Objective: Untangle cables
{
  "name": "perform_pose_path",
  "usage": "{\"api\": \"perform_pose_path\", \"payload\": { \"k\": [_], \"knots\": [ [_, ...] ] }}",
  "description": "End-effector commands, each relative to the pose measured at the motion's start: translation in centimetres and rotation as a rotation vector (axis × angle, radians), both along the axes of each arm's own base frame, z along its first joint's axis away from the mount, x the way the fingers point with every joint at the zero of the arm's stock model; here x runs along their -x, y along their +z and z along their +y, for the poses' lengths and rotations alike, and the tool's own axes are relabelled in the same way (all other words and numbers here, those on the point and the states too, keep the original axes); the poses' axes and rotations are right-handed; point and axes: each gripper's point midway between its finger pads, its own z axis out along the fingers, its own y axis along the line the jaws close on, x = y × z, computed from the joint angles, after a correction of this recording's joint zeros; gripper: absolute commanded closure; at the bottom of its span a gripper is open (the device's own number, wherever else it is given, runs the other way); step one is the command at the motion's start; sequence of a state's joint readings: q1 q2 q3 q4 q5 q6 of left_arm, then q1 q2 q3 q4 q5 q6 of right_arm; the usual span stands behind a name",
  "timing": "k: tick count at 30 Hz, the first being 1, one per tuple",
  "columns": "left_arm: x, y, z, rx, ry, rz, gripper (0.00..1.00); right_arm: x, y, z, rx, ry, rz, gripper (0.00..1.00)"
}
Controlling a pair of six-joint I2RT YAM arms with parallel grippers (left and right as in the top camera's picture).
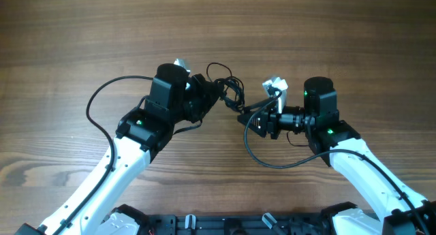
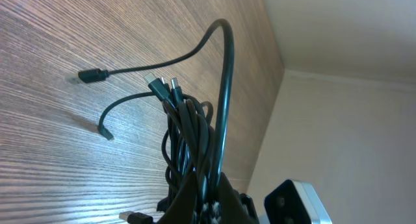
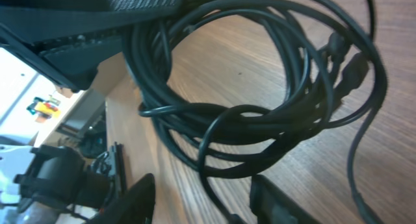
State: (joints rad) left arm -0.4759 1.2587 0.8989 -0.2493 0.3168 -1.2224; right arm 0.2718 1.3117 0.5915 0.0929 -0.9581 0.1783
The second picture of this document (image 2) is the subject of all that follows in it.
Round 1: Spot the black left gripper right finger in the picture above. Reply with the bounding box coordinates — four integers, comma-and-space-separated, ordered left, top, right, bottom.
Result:
218, 172, 259, 224

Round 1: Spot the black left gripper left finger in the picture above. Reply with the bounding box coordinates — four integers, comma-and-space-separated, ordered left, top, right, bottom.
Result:
157, 172, 198, 224

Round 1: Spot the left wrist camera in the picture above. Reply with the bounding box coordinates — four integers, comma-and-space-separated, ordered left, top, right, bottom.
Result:
259, 179, 332, 224

